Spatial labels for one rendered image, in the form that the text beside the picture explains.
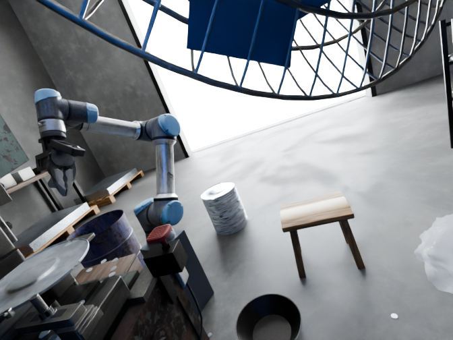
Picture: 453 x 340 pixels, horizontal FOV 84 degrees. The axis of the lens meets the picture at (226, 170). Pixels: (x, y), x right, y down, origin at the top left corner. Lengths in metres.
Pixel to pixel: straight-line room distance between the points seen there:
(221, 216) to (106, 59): 4.44
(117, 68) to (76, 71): 0.88
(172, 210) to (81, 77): 5.11
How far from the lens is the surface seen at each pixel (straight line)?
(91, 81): 5.98
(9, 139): 0.69
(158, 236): 0.72
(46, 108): 1.03
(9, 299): 0.84
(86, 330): 0.66
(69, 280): 0.90
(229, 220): 2.01
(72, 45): 6.14
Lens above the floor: 1.06
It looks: 17 degrees down
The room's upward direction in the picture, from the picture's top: 21 degrees counter-clockwise
